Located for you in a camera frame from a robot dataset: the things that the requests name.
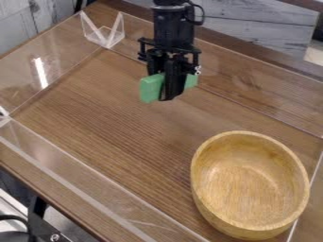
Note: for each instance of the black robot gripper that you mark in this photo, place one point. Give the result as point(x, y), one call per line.
point(174, 20)

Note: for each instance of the green rectangular block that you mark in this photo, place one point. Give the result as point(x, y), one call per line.
point(151, 85)

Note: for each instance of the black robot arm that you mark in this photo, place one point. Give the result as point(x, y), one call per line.
point(170, 52)

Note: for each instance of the brown wooden bowl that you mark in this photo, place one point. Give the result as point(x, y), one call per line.
point(250, 184)

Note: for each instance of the black metal table leg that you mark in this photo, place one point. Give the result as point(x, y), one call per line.
point(36, 212)

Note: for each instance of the clear acrylic corner bracket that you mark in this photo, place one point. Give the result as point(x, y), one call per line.
point(104, 36)

